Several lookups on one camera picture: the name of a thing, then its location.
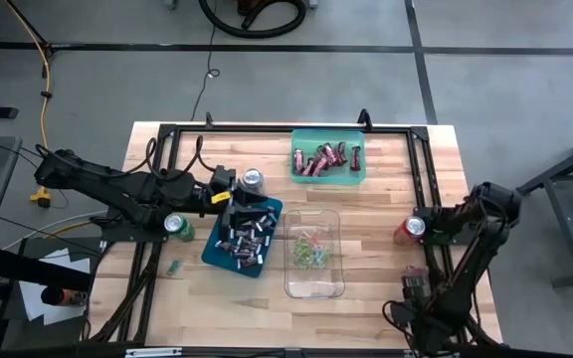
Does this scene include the yellow extension cable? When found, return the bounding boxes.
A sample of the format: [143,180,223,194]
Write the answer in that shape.
[6,0,53,208]

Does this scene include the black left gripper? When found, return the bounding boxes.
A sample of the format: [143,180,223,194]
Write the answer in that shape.
[201,164,270,243]

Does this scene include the silver metal bracket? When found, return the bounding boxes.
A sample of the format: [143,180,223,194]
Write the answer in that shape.
[124,347,183,358]

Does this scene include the black metal table frame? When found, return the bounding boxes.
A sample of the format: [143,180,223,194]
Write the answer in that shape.
[83,121,504,349]

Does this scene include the thin black floor cable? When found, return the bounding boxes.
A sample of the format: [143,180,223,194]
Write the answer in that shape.
[190,24,221,122]

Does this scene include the orange black bottle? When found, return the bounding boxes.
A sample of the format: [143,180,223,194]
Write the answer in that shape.
[41,286,89,308]

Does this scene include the black tripod leg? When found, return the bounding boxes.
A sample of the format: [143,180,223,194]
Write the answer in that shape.
[3,0,57,56]

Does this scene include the black padded bar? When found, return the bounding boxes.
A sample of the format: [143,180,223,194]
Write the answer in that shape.
[0,246,94,294]

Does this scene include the white paper sheets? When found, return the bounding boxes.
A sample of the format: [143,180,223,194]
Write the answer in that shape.
[17,247,92,327]

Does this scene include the silver soda can red print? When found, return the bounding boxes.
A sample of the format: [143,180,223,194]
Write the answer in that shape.
[241,167,267,195]

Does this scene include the black vacuum hose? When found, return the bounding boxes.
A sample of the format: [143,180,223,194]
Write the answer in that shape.
[198,0,308,40]

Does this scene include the translucent green plastic bin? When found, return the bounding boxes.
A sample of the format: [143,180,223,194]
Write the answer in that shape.
[289,128,367,187]

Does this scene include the white cable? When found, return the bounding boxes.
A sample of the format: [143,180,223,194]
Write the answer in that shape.
[0,211,111,253]

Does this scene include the black metal stand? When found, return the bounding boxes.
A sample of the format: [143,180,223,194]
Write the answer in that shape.
[517,126,573,289]

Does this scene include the dark blue plastic bin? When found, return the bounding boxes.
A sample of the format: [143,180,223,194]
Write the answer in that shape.
[200,196,285,278]

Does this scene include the green soda can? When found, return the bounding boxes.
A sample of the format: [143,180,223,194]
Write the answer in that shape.
[162,213,197,244]

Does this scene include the clear plastic bin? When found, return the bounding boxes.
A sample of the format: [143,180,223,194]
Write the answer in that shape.
[283,208,346,300]

